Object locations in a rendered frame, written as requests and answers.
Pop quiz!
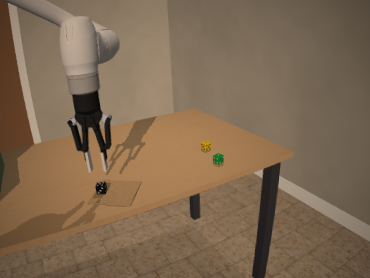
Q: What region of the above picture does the yellow die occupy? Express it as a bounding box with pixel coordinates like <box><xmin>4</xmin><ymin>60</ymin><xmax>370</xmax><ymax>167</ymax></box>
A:
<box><xmin>201</xmin><ymin>141</ymin><xmax>211</xmax><ymax>151</ymax></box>

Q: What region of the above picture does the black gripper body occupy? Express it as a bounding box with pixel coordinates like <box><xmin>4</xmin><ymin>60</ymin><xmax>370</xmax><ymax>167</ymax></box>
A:
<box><xmin>72</xmin><ymin>91</ymin><xmax>103</xmax><ymax>128</ymax></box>

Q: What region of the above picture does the black die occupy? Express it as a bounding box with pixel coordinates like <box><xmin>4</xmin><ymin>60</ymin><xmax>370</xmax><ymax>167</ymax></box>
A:
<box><xmin>95</xmin><ymin>182</ymin><xmax>107</xmax><ymax>194</ymax></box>

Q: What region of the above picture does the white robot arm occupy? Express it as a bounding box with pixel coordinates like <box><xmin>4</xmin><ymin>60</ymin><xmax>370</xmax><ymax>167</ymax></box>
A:
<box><xmin>4</xmin><ymin>0</ymin><xmax>120</xmax><ymax>95</ymax></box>

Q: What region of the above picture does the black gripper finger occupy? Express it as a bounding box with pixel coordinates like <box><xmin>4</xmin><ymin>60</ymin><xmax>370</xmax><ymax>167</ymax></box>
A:
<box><xmin>67</xmin><ymin>117</ymin><xmax>93</xmax><ymax>172</ymax></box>
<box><xmin>89</xmin><ymin>114</ymin><xmax>112</xmax><ymax>172</ymax></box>

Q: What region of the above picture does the green die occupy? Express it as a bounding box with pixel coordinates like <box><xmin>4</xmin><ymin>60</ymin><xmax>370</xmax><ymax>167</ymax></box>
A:
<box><xmin>213</xmin><ymin>153</ymin><xmax>224</xmax><ymax>165</ymax></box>

